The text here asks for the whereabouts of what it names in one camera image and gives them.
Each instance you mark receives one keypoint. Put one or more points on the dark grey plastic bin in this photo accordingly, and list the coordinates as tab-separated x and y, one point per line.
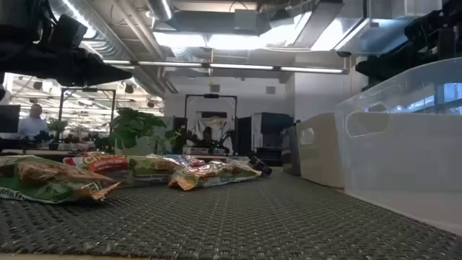
293	155

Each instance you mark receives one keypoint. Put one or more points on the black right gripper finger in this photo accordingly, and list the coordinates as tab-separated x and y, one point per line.
379	68

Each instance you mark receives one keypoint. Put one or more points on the grey woven placemat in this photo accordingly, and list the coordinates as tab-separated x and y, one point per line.
252	224

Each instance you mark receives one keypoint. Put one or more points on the black metal station frame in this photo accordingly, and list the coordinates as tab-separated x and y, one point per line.
211	96
88	89

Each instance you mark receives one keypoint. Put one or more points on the person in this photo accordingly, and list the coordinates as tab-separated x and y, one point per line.
32	124
206	137

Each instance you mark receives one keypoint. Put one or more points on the black ceiling security camera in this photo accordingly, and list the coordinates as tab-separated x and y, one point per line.
343	54

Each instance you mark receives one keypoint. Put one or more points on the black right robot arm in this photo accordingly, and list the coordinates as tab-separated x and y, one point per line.
453	11

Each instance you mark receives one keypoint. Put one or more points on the black cabinet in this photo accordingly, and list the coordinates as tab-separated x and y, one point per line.
274	133

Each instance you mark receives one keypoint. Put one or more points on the clear plastic bin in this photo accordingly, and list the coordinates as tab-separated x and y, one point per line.
415	155

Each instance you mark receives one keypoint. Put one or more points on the purple Chewy granola bar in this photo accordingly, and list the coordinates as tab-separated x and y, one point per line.
260	165

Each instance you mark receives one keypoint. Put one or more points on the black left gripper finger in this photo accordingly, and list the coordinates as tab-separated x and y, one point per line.
104	72

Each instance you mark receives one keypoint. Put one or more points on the small potted plant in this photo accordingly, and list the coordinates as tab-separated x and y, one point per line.
57	128

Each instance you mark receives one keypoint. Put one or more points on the square grey wall speaker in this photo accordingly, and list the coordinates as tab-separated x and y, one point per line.
214	88
270	90

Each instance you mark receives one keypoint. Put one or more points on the blue white snack packet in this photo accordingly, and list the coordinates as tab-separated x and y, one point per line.
151	168

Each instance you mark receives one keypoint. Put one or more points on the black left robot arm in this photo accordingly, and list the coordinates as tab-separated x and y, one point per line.
21	21

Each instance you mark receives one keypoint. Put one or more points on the long ceiling light strip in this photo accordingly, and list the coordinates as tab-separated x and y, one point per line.
238	66

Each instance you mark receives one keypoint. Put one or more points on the green leafy plant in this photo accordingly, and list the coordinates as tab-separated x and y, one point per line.
133	126

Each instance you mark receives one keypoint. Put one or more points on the black computer monitor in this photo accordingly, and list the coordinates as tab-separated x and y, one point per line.
9	119

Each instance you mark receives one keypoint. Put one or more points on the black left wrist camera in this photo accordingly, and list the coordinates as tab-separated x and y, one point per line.
68	30

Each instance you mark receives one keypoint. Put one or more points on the red Chewy granola bar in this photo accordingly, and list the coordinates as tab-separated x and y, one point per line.
104	164

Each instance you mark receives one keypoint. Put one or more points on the white frosted plastic bin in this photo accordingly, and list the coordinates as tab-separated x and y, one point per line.
321	162

